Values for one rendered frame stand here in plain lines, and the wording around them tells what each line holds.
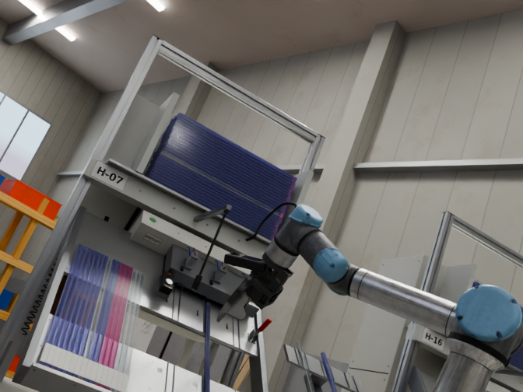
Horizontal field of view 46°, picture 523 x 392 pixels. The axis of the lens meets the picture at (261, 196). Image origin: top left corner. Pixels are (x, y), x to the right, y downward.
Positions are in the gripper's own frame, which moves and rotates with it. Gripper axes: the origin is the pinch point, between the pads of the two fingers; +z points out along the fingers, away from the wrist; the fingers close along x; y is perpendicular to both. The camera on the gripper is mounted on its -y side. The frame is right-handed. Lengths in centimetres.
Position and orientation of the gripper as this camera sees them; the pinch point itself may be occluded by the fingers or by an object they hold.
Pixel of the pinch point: (229, 313)
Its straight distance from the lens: 163.2
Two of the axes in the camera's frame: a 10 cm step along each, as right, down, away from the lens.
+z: -5.3, 7.9, 3.1
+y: 7.4, 6.1, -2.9
